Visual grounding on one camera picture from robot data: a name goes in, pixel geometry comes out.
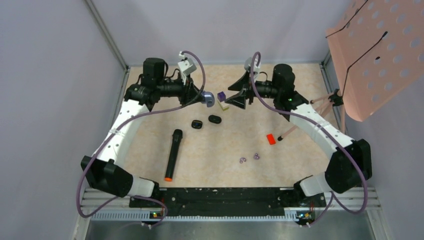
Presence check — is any silver lilac oval case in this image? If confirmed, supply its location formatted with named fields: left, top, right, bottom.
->
left=201, top=91, right=215, bottom=108

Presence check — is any red block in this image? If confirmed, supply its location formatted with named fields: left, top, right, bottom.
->
left=266, top=133, right=276, bottom=145

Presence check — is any black microphone orange end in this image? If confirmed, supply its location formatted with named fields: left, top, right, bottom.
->
left=164, top=129, right=183, bottom=182

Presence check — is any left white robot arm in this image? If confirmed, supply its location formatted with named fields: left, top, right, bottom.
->
left=81, top=53, right=207, bottom=207

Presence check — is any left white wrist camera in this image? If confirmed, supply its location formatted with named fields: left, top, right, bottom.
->
left=177, top=51, right=197, bottom=81

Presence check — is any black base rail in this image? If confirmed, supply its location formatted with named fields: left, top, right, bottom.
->
left=129, top=187, right=327, bottom=217

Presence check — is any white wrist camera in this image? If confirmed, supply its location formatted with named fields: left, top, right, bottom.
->
left=244, top=57, right=258, bottom=73
left=177, top=51, right=197, bottom=81

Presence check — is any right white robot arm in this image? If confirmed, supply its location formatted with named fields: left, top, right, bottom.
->
left=225, top=63, right=373, bottom=206

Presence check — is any pink perforated music stand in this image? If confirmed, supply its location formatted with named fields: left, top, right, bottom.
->
left=277, top=0, right=424, bottom=142

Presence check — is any small black earbud case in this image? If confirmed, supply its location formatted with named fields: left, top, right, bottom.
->
left=191, top=119, right=203, bottom=130

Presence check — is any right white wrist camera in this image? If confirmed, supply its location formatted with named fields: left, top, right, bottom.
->
left=244, top=57, right=258, bottom=73

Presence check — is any purple white green brick stack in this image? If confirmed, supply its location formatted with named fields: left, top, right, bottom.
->
left=217, top=91, right=230, bottom=111

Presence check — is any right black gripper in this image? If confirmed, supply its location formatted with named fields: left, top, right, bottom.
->
left=224, top=70, right=280, bottom=110

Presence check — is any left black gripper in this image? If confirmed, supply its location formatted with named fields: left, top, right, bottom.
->
left=157, top=71, right=206, bottom=106

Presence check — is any oval black charging case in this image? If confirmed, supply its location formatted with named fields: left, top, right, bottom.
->
left=208, top=114, right=222, bottom=124

